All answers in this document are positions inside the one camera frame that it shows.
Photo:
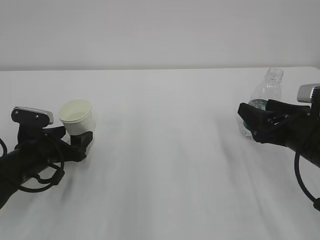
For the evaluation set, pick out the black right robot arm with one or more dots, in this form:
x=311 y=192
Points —
x=310 y=147

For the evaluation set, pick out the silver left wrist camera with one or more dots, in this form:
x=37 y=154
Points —
x=31 y=122

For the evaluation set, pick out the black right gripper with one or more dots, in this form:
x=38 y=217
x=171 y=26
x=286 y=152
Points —
x=281 y=123

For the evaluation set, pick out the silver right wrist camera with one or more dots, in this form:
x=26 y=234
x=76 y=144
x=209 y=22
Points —
x=306 y=93

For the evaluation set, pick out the white paper cup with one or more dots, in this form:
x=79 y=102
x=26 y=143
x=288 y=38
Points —
x=77 y=117

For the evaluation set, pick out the clear plastic water bottle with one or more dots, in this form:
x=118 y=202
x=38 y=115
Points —
x=269 y=88

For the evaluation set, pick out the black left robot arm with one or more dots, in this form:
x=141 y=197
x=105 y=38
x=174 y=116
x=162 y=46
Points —
x=37 y=162

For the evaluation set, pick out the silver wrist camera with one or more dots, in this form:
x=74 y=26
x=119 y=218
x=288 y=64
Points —
x=306 y=93
x=31 y=122

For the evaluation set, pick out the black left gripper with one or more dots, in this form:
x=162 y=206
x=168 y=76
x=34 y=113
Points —
x=53 y=150

